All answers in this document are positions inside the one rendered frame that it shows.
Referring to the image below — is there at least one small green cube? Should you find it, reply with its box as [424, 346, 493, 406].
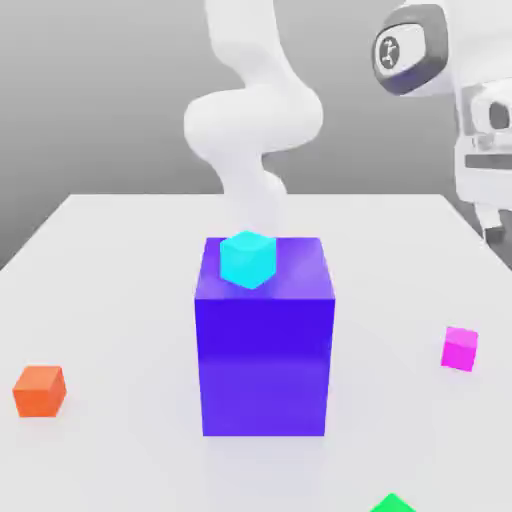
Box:
[369, 492, 418, 512]

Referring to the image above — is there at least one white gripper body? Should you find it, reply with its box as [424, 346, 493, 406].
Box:
[453, 135, 512, 206]

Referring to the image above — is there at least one large purple box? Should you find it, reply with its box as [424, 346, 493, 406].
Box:
[193, 236, 336, 438]

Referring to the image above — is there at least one small cyan cube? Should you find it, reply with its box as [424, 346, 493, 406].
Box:
[218, 229, 278, 291]

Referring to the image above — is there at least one small orange cube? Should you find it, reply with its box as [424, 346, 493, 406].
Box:
[11, 364, 68, 419]

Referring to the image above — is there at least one small magenta cube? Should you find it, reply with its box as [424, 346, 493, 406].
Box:
[440, 325, 480, 373]

